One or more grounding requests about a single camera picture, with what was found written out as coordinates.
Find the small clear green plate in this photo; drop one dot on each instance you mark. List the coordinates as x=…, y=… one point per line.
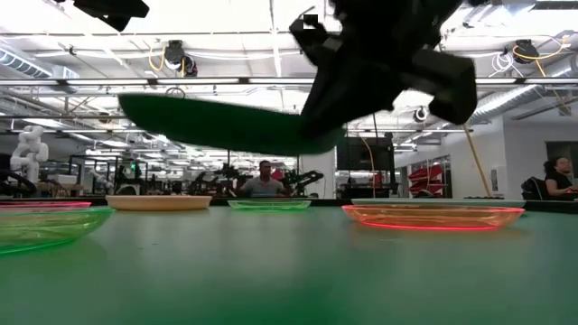
x=268, y=204

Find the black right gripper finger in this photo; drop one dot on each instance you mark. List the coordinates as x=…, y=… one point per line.
x=375, y=86
x=327, y=99

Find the person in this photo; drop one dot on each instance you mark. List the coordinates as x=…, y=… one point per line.
x=264, y=185
x=557, y=180

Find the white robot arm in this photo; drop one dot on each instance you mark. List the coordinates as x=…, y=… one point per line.
x=29, y=153

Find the green table mat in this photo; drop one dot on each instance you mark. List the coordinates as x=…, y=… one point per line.
x=289, y=271

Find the dark green plastic plate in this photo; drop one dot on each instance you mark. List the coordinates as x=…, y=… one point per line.
x=217, y=126

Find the large clear green plate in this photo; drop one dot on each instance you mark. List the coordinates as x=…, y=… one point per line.
x=40, y=228

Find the large pale grey plate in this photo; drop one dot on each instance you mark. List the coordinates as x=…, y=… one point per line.
x=406, y=201

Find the clear orange plastic plate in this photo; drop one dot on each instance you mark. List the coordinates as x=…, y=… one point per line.
x=429, y=216

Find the clear pink plastic plate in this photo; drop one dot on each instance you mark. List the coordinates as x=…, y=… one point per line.
x=40, y=204

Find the beige plastic plate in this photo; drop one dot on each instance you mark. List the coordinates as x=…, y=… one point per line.
x=158, y=203

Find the red storage bins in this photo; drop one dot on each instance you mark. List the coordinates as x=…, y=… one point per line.
x=426, y=180

